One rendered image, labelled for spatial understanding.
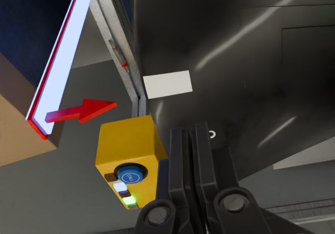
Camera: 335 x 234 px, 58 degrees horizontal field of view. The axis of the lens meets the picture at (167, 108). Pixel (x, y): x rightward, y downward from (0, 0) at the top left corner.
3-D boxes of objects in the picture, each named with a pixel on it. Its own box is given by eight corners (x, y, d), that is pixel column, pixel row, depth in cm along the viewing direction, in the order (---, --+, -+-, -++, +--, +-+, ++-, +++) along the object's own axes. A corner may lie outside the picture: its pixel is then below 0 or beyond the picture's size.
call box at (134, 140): (173, 157, 65) (177, 204, 57) (128, 165, 66) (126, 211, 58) (154, 106, 53) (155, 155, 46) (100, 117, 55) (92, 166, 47)
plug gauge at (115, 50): (130, 72, 60) (112, 39, 54) (125, 74, 60) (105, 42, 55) (131, 69, 61) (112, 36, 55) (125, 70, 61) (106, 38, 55)
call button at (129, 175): (146, 173, 51) (146, 183, 49) (123, 177, 51) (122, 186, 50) (139, 160, 48) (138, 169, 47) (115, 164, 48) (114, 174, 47)
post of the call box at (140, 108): (149, 104, 68) (149, 148, 59) (136, 107, 69) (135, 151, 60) (145, 95, 66) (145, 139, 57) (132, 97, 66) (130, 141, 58)
